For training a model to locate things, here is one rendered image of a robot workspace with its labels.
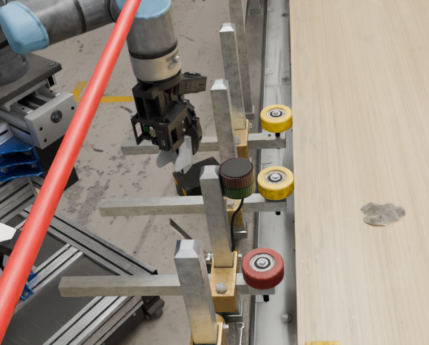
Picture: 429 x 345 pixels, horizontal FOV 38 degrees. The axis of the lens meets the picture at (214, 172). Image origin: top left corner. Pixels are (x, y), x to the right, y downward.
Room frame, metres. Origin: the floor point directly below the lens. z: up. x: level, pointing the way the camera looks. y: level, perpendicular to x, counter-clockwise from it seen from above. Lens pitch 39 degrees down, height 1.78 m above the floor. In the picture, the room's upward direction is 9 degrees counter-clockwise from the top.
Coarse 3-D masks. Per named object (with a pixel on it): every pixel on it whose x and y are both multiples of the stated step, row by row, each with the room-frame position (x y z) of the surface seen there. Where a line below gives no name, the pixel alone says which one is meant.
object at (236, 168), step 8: (232, 160) 0.87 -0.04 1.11; (240, 160) 0.86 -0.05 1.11; (224, 168) 0.85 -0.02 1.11; (232, 168) 0.84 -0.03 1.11; (240, 168) 0.84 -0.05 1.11; (248, 168) 0.84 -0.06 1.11; (232, 176) 0.82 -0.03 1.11; (240, 176) 0.82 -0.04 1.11; (224, 200) 0.84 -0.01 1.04; (224, 208) 0.83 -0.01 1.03; (240, 208) 0.84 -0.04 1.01; (232, 216) 0.85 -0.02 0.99; (232, 224) 0.85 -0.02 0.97; (232, 232) 0.85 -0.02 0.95; (232, 240) 0.85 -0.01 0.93; (232, 248) 0.85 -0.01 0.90
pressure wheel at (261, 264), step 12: (252, 252) 0.83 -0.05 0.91; (264, 252) 0.82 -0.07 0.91; (276, 252) 0.82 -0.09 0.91; (252, 264) 0.80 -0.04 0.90; (264, 264) 0.79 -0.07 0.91; (276, 264) 0.79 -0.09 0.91; (252, 276) 0.77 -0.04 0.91; (264, 276) 0.76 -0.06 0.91; (276, 276) 0.77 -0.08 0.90; (264, 288) 0.76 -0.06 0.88; (264, 300) 0.80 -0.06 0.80
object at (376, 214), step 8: (360, 208) 0.91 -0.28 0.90; (368, 208) 0.89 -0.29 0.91; (376, 208) 0.89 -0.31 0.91; (384, 208) 0.88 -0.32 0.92; (392, 208) 0.89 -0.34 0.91; (400, 208) 0.88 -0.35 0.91; (368, 216) 0.87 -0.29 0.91; (376, 216) 0.86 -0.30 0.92; (384, 216) 0.86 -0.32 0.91; (392, 216) 0.86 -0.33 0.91; (400, 216) 0.87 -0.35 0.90; (376, 224) 0.85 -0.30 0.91; (384, 224) 0.85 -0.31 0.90
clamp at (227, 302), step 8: (240, 256) 0.87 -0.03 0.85; (216, 272) 0.82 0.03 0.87; (224, 272) 0.82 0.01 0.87; (232, 272) 0.82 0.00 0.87; (216, 280) 0.80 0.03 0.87; (224, 280) 0.80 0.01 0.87; (232, 280) 0.80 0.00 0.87; (232, 288) 0.78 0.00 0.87; (216, 296) 0.77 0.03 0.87; (224, 296) 0.76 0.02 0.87; (232, 296) 0.76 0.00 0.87; (216, 304) 0.77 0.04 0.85; (224, 304) 0.76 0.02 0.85; (232, 304) 0.76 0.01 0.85
